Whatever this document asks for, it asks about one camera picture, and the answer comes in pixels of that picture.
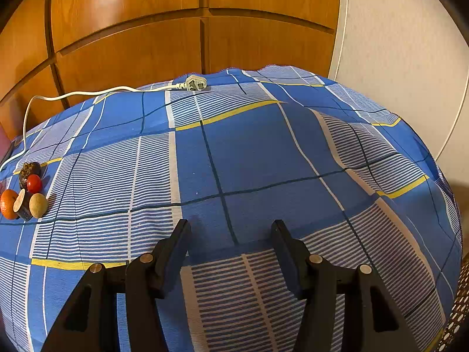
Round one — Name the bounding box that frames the woven rattan chair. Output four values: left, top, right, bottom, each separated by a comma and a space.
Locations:
434, 253, 469, 352

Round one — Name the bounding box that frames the small yellow potato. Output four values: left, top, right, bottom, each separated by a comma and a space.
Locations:
29, 193, 48, 218

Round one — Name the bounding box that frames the wooden wardrobe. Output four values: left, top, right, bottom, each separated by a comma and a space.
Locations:
0, 0, 343, 143

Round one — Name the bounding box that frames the orange mandarin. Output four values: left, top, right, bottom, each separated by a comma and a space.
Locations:
0, 189, 20, 221

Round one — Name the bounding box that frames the blue checked tablecloth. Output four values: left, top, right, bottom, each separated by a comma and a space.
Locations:
0, 65, 462, 352

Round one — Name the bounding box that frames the white power plug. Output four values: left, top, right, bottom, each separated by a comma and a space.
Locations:
178, 75, 208, 92

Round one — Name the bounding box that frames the white power cable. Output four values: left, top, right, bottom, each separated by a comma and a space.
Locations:
0, 84, 184, 171

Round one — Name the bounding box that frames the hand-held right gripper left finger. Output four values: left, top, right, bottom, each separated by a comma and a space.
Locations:
40, 219, 192, 352

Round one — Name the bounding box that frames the wooden block piece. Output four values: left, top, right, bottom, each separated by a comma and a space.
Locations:
13, 189, 35, 222

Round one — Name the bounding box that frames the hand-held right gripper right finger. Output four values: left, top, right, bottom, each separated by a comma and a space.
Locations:
270, 219, 422, 352

